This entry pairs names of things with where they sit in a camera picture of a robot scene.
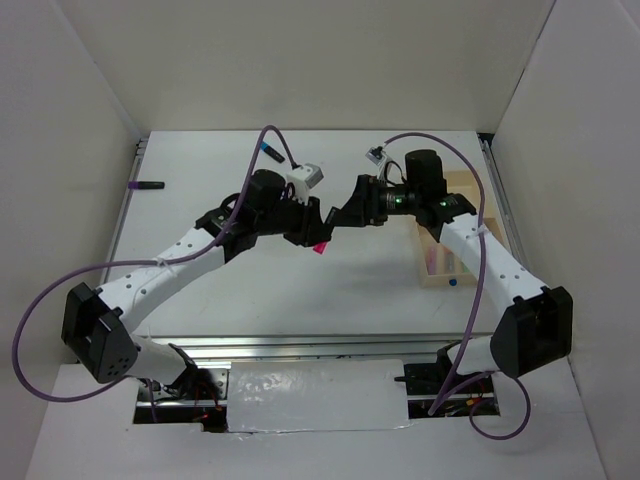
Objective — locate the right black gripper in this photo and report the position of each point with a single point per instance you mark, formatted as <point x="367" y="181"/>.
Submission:
<point x="364" y="207"/>

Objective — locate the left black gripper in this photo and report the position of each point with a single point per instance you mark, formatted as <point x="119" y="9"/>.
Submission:
<point x="311" y="230"/>

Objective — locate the pink cap black highlighter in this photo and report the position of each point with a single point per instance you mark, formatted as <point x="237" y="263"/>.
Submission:
<point x="321" y="247"/>

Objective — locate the pastel lilac highlighter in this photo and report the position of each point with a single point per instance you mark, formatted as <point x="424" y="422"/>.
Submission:
<point x="432" y="260"/>

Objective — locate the blue cap black highlighter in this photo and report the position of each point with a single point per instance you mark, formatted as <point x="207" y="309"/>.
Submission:
<point x="272" y="152"/>

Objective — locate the pastel orange cap highlighter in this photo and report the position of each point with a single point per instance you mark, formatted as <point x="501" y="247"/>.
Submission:
<point x="449" y="262"/>

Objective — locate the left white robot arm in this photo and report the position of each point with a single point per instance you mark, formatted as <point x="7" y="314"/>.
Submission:
<point x="99" y="323"/>

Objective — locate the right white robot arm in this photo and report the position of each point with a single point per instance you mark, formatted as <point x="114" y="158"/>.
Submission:
<point x="535" y="327"/>

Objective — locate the wooden compartment tray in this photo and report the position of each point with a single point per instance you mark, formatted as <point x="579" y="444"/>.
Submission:
<point x="464" y="183"/>

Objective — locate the white front cover plate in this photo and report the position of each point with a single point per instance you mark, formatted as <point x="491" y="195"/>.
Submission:
<point x="316" y="396"/>

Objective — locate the purple cap black highlighter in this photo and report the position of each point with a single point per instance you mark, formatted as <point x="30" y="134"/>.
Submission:
<point x="146" y="185"/>

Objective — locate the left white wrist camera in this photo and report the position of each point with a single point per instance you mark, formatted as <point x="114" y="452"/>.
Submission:
<point x="301" y="180"/>

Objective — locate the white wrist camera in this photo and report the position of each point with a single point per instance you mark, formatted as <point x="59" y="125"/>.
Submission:
<point x="380" y="158"/>
<point x="301" y="180"/>

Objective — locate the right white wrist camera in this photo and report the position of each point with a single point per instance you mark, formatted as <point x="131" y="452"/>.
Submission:
<point x="380" y="158"/>

